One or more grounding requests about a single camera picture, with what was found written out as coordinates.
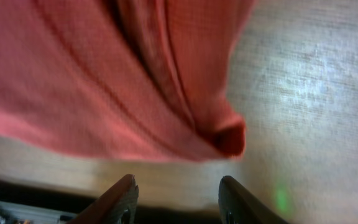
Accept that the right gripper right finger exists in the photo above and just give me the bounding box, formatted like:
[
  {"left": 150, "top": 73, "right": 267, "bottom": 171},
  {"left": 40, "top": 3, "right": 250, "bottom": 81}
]
[{"left": 218, "top": 175, "right": 288, "bottom": 224}]

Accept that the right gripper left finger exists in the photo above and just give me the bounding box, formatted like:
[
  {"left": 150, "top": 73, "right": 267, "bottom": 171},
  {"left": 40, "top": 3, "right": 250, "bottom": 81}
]
[{"left": 67, "top": 174, "right": 139, "bottom": 224}]

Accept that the orange-red printed t-shirt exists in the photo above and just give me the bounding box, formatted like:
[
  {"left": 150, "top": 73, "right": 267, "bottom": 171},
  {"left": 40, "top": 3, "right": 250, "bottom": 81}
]
[{"left": 0, "top": 0, "right": 254, "bottom": 162}]

